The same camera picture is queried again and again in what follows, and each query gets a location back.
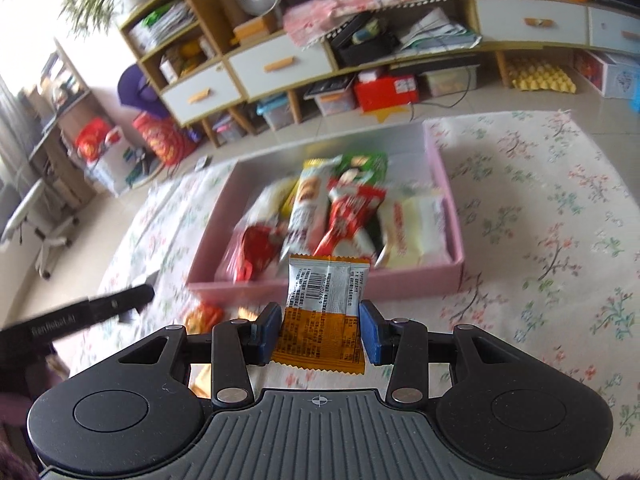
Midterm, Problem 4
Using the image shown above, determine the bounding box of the orange silver snack packet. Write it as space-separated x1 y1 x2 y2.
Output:
271 255 370 375

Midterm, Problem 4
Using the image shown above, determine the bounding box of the white rice cracker packet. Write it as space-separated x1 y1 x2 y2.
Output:
234 177 297 240

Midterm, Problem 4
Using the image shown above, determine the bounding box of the red candy packet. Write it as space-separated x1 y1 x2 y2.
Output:
314 182 386 262

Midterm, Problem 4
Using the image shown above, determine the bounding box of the white chocolate cookie packet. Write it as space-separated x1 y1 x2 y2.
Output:
280 157 340 263

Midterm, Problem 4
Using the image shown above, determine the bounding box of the green cartoon snack packet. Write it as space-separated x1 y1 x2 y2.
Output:
335 153 388 185

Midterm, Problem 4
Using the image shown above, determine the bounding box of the yellow cracker packet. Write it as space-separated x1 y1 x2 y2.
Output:
280 181 299 219

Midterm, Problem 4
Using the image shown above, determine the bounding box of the mustard yellow snack packet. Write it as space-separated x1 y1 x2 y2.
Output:
190 364 212 399

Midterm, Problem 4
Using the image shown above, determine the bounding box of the white office chair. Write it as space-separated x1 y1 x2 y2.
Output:
1 179 79 281

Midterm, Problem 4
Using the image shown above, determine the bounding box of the white blue snack packet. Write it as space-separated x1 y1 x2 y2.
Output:
374 190 452 270

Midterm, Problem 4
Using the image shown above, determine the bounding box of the red cylindrical tin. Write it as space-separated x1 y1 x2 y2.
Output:
132 112 198 167

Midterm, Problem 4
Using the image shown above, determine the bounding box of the pink cardboard box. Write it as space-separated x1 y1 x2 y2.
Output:
185 119 467 306

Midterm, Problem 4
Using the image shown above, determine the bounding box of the floral tablecloth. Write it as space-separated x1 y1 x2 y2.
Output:
64 109 640 441

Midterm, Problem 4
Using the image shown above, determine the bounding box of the purple cap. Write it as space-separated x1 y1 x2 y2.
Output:
117 64 169 118

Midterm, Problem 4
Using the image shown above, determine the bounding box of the red cardboard box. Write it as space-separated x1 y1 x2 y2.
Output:
354 76 419 113

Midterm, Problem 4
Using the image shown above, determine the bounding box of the white drawer cabinet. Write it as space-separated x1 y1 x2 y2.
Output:
131 0 639 126

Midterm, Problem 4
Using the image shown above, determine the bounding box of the yellow egg tray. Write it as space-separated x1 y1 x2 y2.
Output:
506 58 577 94

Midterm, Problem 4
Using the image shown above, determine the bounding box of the white printed carton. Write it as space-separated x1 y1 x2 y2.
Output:
573 49 639 100

